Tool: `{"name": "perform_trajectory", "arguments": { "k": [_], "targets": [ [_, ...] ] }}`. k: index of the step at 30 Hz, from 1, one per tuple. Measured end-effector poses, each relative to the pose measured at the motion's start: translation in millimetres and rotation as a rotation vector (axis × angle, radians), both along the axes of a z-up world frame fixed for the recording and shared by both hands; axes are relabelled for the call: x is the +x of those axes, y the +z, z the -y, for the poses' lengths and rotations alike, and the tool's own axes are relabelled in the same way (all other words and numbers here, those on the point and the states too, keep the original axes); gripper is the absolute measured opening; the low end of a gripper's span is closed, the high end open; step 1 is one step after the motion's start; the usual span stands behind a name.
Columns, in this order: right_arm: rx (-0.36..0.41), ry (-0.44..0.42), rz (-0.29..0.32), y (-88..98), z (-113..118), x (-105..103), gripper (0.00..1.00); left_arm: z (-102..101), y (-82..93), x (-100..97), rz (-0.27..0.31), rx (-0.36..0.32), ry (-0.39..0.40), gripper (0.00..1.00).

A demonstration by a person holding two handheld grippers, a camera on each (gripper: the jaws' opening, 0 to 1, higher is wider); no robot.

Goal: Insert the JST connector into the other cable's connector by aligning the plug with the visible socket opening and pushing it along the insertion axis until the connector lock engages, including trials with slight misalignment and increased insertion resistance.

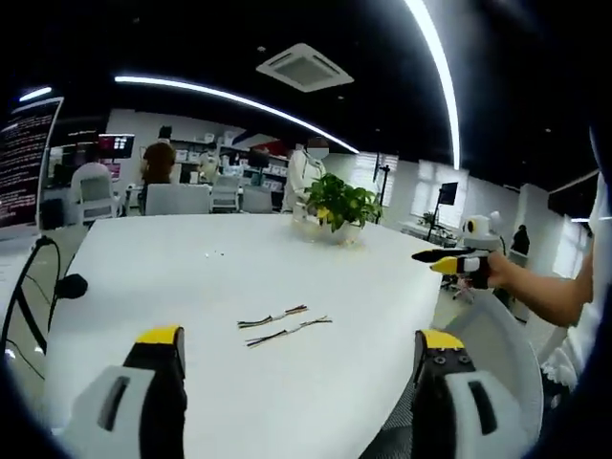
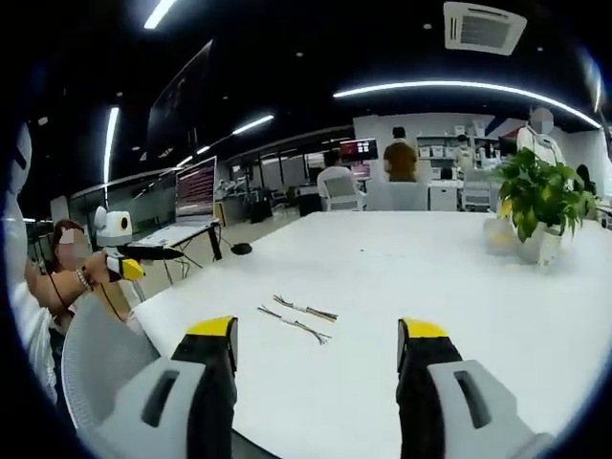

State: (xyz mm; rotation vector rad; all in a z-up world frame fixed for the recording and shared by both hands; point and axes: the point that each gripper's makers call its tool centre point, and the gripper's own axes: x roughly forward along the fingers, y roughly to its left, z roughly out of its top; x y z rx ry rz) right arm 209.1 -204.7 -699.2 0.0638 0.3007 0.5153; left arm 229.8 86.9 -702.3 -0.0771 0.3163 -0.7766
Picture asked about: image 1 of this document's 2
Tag white mesh office chair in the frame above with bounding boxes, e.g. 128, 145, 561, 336
70, 172, 122, 225
209, 175, 241, 214
144, 183, 212, 217

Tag computer monitor with text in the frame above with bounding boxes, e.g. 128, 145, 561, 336
0, 97, 66, 231

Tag black floor stand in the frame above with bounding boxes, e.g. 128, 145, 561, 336
373, 151, 399, 225

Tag green potted plant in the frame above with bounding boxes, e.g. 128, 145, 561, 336
302, 172, 384, 234

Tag person's right hand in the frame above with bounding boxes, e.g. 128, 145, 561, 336
487, 251, 521, 291

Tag long ceiling light strip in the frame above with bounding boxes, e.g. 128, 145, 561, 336
114, 75, 361, 155

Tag person's white clothing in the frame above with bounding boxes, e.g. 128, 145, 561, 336
538, 169, 612, 398

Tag curved ceiling light strip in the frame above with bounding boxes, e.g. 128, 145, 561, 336
404, 0, 463, 170

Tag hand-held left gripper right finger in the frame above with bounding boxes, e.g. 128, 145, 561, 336
411, 328, 542, 459

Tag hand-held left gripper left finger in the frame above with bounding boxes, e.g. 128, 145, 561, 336
61, 325, 188, 459

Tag black monitor on tripod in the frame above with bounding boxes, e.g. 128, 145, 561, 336
426, 181, 460, 246

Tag clear glass plant bowl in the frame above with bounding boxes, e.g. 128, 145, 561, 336
305, 212, 370, 248

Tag black cable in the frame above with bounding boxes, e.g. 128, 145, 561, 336
0, 234, 63, 355

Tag black power adapter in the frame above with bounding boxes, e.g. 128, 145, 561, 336
55, 273, 90, 299

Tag ceiling air conditioner vent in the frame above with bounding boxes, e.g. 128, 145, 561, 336
254, 42, 356, 93

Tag short ceiling light strip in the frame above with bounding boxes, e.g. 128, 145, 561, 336
17, 86, 53, 102

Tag JST connector cable multicoloured wires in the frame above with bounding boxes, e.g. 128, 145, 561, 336
236, 303, 310, 331
244, 315, 334, 349

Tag wall screen with red picture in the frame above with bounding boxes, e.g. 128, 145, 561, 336
97, 133, 138, 162

